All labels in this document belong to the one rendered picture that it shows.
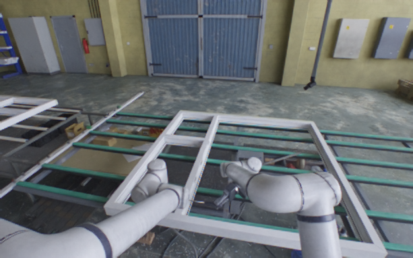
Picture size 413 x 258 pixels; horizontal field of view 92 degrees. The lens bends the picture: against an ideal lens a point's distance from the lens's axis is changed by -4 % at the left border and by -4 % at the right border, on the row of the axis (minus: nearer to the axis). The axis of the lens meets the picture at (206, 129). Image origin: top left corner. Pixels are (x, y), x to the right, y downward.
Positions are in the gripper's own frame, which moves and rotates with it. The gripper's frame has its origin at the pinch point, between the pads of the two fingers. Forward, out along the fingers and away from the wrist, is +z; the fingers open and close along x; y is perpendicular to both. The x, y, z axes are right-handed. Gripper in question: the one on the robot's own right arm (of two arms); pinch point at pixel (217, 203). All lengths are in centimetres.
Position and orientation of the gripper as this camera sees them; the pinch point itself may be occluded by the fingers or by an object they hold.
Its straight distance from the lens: 130.8
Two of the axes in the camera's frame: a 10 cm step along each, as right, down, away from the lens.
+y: -6.7, -5.0, 5.5
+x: -0.6, -7.1, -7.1
